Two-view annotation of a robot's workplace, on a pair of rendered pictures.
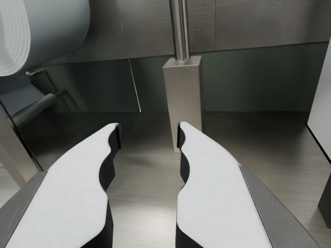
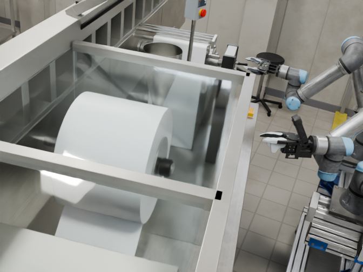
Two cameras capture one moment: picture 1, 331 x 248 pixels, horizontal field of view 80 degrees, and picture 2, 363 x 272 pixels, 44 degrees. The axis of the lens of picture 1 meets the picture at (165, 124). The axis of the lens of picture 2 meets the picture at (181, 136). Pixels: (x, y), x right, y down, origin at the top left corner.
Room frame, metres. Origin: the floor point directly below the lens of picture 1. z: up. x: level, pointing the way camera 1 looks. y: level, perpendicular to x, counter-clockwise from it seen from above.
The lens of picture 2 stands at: (0.67, 1.43, 2.09)
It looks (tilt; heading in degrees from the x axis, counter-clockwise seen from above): 31 degrees down; 260
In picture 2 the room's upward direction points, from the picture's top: 8 degrees clockwise
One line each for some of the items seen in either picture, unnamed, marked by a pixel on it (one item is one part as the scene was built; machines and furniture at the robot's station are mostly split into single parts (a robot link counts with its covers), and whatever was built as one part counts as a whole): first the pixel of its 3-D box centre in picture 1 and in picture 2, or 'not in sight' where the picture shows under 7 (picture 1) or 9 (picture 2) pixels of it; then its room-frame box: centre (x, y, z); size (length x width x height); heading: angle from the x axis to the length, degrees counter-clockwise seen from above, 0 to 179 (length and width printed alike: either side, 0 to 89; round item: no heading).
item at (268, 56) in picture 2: not in sight; (265, 81); (-0.83, -2.68, 0.28); 0.46 x 0.44 x 0.55; 155
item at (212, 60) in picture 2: not in sight; (212, 61); (0.25, -0.48, 1.34); 0.06 x 0.06 x 0.06; 72
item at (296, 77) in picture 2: not in sight; (296, 76); (-0.31, -0.79, 1.16); 0.11 x 0.08 x 0.09; 150
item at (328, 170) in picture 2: not in sight; (328, 164); (-0.20, 0.01, 1.12); 0.11 x 0.08 x 0.11; 88
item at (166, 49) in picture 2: not in sight; (162, 56); (0.52, -0.07, 1.50); 0.14 x 0.14 x 0.06
